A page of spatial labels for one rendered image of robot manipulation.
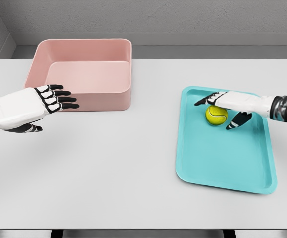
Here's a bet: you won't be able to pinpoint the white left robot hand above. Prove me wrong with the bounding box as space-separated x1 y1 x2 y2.
0 84 80 133

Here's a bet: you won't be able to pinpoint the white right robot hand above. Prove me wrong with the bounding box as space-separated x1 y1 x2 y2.
194 91 260 131

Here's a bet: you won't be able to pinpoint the yellow-green tennis ball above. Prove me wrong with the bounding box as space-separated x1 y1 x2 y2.
205 105 229 126

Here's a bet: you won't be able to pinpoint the blue rectangular tray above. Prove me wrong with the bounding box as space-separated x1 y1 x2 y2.
175 86 278 195

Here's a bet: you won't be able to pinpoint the pink rectangular basket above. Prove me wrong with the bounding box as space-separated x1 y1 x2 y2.
24 38 133 112

